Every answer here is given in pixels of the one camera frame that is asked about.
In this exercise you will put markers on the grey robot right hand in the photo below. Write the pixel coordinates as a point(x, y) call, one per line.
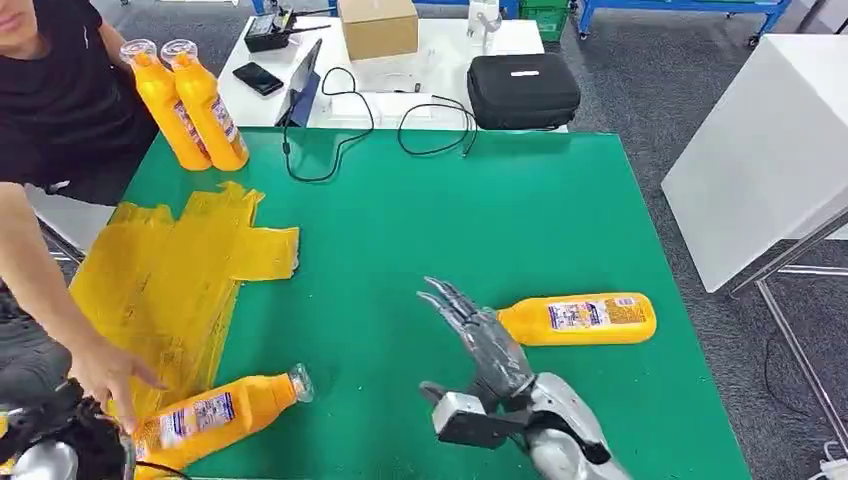
point(493, 358)

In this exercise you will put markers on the person's right hand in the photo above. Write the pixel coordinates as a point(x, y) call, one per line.
point(109, 374)

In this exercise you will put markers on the orange drink bottle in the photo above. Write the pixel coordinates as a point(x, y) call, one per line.
point(252, 404)
point(212, 126)
point(166, 112)
point(530, 328)

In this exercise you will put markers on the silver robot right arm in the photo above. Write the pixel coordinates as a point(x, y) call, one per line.
point(563, 397)

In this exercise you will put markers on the yellow sheet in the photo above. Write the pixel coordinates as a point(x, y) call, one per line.
point(166, 285)

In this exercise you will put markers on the green table mat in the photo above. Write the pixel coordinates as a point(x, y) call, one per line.
point(430, 232)

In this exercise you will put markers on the grey bench seat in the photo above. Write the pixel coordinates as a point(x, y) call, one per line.
point(73, 218)

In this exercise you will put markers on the black zipped carry case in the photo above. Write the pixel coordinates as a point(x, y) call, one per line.
point(523, 93)

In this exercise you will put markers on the person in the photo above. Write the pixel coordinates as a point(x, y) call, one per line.
point(60, 99)

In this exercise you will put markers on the white table with devices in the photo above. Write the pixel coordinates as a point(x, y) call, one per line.
point(437, 60)

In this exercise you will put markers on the large white table, metal legs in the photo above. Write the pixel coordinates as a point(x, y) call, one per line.
point(762, 166)

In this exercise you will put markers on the tablet with blue cover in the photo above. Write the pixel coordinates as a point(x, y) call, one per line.
point(305, 86)

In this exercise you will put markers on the black smartphone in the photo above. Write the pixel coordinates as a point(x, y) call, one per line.
point(258, 78)

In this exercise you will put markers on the white plastic device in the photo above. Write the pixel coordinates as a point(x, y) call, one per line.
point(482, 16)

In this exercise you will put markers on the green plastic crate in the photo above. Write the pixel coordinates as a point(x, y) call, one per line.
point(546, 20)

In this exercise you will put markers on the brown cardboard box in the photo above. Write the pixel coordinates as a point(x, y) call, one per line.
point(378, 30)

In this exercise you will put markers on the white power strip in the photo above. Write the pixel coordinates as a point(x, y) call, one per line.
point(835, 467)

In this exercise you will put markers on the black remote controller with antennas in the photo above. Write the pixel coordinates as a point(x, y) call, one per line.
point(265, 33)

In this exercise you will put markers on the blue metal cart with wheels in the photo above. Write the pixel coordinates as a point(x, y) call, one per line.
point(662, 5)

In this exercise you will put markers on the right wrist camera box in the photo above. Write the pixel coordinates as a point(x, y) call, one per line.
point(464, 417)

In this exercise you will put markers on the blue metal frame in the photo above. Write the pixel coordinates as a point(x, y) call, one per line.
point(503, 6)

